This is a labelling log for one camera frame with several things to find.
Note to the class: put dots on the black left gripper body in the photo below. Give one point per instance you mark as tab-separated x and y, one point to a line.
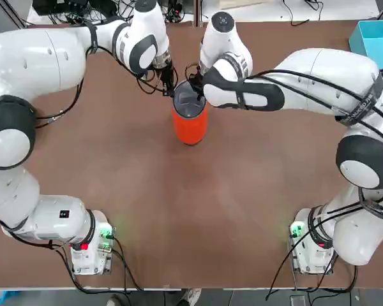
169	75

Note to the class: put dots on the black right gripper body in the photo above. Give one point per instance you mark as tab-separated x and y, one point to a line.
198	80

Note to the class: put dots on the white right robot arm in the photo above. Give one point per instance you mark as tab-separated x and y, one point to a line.
325	79

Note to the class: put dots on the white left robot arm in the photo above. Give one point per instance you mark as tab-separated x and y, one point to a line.
28	60

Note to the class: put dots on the teal open box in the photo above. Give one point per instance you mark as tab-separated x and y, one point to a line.
370	38

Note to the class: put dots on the pale flat board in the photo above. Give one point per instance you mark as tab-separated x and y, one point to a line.
239	3

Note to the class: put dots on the black electronic box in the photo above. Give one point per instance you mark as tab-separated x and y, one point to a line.
60	6

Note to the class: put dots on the person's foot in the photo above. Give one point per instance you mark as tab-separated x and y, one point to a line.
116	300
192	296

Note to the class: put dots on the grey small box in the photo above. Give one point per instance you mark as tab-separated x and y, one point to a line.
297	300

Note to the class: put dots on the blue plastic sheet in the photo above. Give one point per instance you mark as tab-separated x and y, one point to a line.
3	298

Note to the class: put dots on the aluminium frame post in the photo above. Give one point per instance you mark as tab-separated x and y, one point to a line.
197	12

